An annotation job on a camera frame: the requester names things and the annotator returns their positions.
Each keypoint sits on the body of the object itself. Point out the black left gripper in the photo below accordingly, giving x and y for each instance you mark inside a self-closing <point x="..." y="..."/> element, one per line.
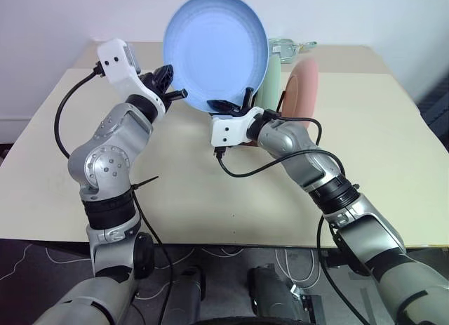
<point x="154" y="85"/>

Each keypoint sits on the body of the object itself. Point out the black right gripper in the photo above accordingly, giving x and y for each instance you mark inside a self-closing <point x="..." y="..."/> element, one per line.
<point x="231" y="112"/>

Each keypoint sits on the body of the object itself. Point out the blue plate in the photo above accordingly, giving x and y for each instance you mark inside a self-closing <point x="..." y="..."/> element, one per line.
<point x="214" y="51"/>

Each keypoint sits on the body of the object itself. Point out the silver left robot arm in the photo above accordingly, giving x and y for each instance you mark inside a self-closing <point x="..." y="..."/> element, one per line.
<point x="105" y="160"/>

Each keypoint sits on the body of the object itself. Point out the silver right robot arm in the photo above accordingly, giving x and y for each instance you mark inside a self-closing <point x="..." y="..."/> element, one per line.
<point x="298" y="142"/>

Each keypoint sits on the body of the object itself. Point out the green plate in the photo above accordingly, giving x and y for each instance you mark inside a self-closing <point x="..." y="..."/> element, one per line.
<point x="273" y="79"/>

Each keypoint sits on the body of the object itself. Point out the pink plate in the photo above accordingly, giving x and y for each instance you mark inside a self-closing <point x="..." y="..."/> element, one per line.
<point x="303" y="90"/>

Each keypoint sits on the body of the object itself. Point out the dark rounded housing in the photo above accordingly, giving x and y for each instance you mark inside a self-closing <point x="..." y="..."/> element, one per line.
<point x="270" y="293"/>
<point x="186" y="293"/>

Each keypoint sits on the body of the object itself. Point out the dark fabric chair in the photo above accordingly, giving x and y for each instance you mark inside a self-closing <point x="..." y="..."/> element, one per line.
<point x="436" y="107"/>

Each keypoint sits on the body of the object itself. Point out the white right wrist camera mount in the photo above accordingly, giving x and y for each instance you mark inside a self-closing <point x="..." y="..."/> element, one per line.
<point x="228" y="130"/>

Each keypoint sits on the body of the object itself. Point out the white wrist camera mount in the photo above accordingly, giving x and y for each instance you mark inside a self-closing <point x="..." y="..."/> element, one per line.
<point x="228" y="130"/>
<point x="115" y="63"/>

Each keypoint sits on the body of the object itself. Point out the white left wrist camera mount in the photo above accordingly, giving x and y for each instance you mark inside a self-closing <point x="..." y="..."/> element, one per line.
<point x="115" y="63"/>

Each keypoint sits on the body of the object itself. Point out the black metal bracket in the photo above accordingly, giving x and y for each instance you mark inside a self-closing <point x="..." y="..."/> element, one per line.
<point x="310" y="305"/>

